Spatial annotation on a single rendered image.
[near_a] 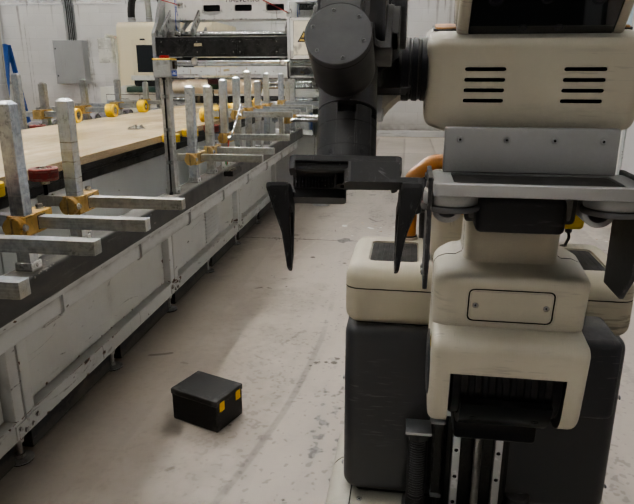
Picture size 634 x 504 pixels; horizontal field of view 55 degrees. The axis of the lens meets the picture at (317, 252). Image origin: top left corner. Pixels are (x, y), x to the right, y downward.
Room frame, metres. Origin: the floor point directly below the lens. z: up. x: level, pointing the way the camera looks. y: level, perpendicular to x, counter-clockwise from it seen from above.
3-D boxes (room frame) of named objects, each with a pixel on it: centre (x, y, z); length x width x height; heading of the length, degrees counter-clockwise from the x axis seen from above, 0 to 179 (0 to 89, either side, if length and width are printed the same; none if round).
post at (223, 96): (3.17, 0.47, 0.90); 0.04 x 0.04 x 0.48; 82
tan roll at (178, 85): (5.58, 0.69, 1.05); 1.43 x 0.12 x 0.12; 82
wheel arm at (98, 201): (1.71, 0.59, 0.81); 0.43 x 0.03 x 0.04; 82
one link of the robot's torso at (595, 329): (0.90, -0.36, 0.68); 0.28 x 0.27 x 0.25; 81
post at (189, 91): (2.67, 0.54, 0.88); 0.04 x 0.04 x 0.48; 82
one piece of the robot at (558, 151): (0.79, -0.28, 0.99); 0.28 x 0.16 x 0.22; 81
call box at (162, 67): (2.42, 0.58, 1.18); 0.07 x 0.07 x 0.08; 82
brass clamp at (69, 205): (1.71, 0.68, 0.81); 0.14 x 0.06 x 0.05; 172
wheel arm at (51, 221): (1.46, 0.63, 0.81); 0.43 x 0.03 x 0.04; 82
